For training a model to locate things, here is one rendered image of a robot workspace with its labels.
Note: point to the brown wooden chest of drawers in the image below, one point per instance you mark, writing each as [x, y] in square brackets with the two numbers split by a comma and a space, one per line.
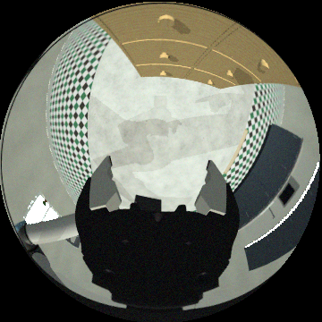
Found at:
[225, 34]

